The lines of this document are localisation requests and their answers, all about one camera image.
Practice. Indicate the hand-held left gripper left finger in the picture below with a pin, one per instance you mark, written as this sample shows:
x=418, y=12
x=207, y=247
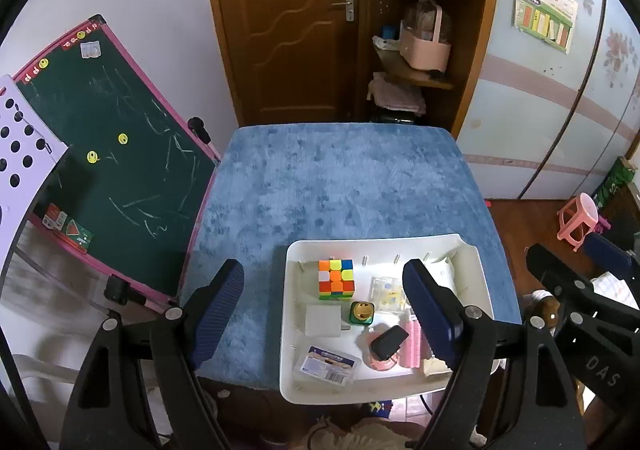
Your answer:
x=217, y=315

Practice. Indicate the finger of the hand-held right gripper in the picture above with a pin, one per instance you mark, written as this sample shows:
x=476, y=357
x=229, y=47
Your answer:
x=565, y=275
x=607, y=250

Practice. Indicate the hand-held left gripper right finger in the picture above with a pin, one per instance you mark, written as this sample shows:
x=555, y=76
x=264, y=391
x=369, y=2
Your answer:
x=432, y=310

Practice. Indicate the white toy camera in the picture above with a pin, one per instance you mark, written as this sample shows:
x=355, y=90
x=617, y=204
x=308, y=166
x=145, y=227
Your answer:
x=446, y=275

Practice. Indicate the clear box with yellow pieces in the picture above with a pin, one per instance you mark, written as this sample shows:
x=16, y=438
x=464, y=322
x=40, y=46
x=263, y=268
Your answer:
x=389, y=294

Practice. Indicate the small black object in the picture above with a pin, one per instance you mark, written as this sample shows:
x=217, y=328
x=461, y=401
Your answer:
x=389, y=342

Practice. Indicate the white plastic tray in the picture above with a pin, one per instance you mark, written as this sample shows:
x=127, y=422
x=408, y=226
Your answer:
x=375, y=250

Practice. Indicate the colourful puzzle cube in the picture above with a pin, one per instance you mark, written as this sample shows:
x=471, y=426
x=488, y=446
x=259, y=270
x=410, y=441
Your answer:
x=336, y=279

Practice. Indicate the clear card box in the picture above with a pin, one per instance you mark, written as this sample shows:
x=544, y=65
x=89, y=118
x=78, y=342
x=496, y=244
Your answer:
x=327, y=365

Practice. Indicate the white checkered cloth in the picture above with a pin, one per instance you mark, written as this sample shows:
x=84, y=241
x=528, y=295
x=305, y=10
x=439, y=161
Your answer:
x=617, y=287

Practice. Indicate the pink hair roller set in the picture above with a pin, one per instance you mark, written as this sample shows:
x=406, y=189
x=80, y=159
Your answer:
x=415, y=345

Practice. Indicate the pink plastic stool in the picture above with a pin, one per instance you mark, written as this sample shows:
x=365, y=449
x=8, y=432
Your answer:
x=577, y=220

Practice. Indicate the green carton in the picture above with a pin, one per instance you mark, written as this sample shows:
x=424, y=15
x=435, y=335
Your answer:
x=614, y=182

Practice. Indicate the green bottle with gold cap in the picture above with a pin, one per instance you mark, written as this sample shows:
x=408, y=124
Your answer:
x=361, y=312

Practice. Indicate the translucent white box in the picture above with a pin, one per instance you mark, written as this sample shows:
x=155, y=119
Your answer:
x=322, y=320

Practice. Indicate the blue fluffy blanket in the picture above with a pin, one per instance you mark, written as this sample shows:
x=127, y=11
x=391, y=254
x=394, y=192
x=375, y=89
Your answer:
x=340, y=190

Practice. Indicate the pale sliding wardrobe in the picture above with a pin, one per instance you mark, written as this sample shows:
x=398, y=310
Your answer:
x=540, y=105

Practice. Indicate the green chalk box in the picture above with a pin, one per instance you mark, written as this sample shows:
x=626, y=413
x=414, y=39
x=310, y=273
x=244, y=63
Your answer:
x=79, y=232

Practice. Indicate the pink framed chalkboard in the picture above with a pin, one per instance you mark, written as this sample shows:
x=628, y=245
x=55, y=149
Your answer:
x=125, y=180

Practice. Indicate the red chalk box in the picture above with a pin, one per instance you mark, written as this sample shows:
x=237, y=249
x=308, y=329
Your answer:
x=55, y=216

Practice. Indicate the yellow round magnet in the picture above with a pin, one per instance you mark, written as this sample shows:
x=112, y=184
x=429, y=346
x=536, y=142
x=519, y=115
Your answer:
x=91, y=157
x=122, y=138

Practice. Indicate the folded pink cloth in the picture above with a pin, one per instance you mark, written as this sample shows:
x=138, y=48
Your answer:
x=395, y=93

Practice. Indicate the lavender perforated panel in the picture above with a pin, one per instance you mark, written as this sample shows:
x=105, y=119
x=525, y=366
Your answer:
x=20, y=170

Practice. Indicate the wooden corner shelf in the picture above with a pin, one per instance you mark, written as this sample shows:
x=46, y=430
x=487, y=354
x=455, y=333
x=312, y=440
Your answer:
x=480, y=30

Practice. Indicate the pink basket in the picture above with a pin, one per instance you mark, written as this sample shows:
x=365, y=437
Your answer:
x=425, y=53

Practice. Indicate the wooden bed post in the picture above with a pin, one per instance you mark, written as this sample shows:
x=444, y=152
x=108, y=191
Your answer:
x=542, y=310

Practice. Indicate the wall calendar poster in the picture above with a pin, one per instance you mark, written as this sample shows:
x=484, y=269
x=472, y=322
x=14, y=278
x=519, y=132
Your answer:
x=545, y=5

